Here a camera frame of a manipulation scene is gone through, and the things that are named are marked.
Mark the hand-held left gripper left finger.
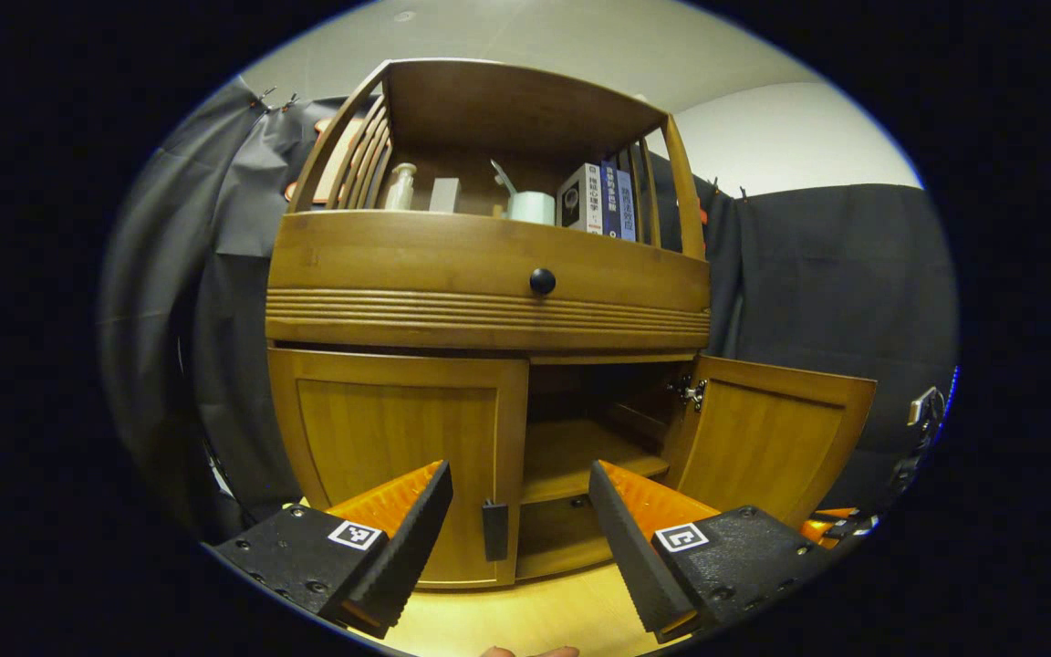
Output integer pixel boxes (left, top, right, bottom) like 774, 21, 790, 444
202, 460, 453, 640

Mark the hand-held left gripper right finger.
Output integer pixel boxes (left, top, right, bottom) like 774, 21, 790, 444
588, 460, 838, 645

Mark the wooden shoe cabinet door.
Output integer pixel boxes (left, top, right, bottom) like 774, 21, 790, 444
266, 346, 530, 589
661, 355, 879, 531

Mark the wooden double-door shoe cabinet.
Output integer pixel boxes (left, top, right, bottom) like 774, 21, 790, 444
265, 58, 714, 585

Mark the black backdrop cloth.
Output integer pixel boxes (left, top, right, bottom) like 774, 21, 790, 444
97, 77, 960, 548

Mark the wooden drawer with black knob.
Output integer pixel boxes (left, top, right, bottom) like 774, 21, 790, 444
265, 209, 713, 353

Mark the light blue book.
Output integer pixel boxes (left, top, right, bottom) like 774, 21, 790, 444
616, 169, 639, 243

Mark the white pump bottle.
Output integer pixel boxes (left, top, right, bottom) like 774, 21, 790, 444
384, 162, 418, 212

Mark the white cup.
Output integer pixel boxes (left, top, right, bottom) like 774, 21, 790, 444
506, 191, 557, 225

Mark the white book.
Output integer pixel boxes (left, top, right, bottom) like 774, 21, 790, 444
557, 163, 604, 235

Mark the silver metal bracket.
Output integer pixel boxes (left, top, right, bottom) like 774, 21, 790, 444
907, 386, 947, 428

